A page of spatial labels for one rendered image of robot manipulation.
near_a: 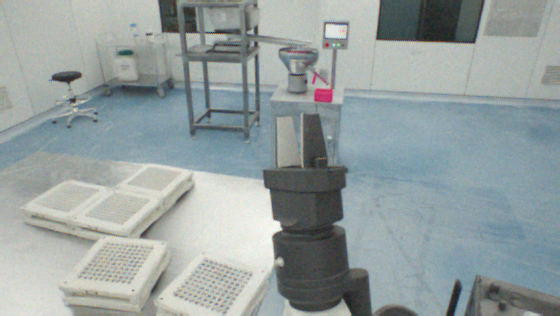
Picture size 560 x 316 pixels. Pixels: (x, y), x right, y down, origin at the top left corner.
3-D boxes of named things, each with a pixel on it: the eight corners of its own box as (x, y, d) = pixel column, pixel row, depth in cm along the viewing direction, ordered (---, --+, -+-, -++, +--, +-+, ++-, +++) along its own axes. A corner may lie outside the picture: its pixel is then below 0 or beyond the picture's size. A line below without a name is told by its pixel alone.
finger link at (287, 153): (274, 117, 46) (279, 169, 47) (295, 116, 48) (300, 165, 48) (267, 119, 48) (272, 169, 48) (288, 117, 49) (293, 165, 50)
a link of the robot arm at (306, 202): (301, 162, 53) (309, 247, 54) (238, 172, 48) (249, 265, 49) (368, 162, 43) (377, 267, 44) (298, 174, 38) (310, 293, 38)
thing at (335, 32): (319, 90, 364) (323, 20, 336) (320, 87, 373) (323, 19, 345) (344, 91, 361) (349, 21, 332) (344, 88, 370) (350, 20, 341)
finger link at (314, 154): (319, 112, 44) (324, 166, 45) (296, 113, 42) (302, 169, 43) (328, 110, 43) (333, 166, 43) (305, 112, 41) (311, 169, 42)
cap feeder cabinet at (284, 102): (269, 176, 372) (269, 100, 338) (280, 151, 422) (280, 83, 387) (336, 182, 362) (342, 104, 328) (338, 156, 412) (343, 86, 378)
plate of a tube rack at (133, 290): (58, 290, 113) (57, 285, 112) (103, 239, 135) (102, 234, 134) (136, 300, 110) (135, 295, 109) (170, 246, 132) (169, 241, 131)
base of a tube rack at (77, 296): (63, 303, 115) (61, 297, 114) (106, 250, 137) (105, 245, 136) (139, 312, 112) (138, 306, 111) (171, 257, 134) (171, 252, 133)
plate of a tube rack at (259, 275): (154, 306, 108) (153, 301, 107) (202, 253, 128) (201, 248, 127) (230, 336, 99) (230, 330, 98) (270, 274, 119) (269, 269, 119)
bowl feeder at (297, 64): (275, 95, 351) (275, 53, 334) (281, 84, 383) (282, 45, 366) (329, 98, 344) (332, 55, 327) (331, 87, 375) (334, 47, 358)
